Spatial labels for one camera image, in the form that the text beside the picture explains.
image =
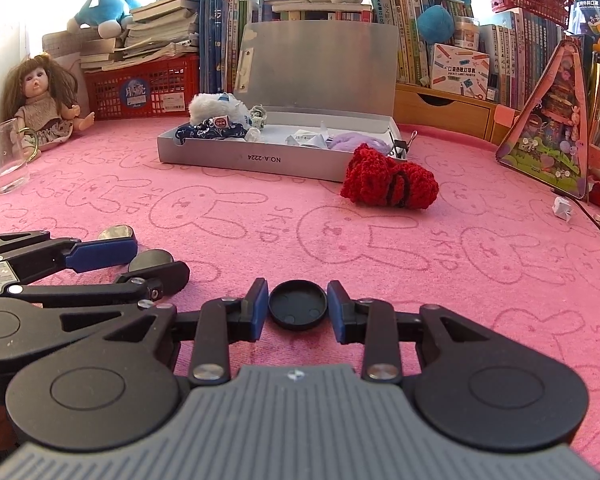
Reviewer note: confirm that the small white checkered plush toy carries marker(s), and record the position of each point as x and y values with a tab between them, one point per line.
212	107

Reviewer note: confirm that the white jar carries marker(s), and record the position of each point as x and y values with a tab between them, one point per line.
466	34

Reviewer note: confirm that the red crocheted bundle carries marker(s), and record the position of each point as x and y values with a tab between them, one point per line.
385	180

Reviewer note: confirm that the wooden drawer organizer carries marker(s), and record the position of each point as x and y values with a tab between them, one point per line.
440	107

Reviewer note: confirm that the pink triangular toy package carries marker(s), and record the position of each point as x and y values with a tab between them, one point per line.
550	140

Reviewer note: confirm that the grey lidded storage box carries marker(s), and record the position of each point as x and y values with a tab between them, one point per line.
320	60

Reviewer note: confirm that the row of green-spined books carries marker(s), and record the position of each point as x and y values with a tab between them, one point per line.
405	35

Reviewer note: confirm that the red plastic basket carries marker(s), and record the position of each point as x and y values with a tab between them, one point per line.
145	90

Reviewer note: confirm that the grey cutting mat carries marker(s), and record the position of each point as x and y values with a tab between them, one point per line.
62	42

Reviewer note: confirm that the pink rabbit-print mat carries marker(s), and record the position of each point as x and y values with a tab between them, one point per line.
280	220

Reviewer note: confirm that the brown-haired doll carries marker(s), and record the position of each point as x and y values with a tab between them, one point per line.
42	100

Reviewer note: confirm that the row of blue-spined books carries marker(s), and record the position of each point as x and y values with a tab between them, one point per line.
225	40

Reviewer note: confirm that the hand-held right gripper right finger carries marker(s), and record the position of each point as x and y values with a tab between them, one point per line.
335	310

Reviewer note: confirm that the round mirror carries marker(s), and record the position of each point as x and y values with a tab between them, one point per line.
150	259

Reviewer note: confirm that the label printer box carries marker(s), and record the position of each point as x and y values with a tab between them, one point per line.
457	70

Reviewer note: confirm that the blue white plush toy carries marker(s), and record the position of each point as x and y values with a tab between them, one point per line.
102	7

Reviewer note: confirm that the stack of worn books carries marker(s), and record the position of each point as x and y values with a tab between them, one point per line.
155	30

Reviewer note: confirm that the black binder clip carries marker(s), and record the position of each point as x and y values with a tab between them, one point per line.
402	145

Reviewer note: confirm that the low stack of books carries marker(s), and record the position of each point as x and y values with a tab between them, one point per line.
320	10

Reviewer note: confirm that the white fabric flower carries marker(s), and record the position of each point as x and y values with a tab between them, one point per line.
257	120

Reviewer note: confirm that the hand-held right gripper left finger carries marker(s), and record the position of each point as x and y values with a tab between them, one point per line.
260	310

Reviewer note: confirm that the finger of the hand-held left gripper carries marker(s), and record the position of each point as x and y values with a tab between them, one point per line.
105	252
160	277

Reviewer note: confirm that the printed paper origami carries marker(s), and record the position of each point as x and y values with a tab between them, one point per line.
305	139

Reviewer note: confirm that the small white paper cube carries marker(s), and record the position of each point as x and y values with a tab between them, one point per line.
561	208

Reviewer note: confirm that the round silver disc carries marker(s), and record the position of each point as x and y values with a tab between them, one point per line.
115	233

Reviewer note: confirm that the purple plush toy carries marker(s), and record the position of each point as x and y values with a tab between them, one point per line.
352	141

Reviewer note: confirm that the clear glass cup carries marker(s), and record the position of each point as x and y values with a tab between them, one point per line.
5	160

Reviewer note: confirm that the dark blue patterned pouch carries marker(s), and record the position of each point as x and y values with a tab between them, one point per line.
205	131

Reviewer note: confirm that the black round lid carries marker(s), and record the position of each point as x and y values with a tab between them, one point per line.
297	305

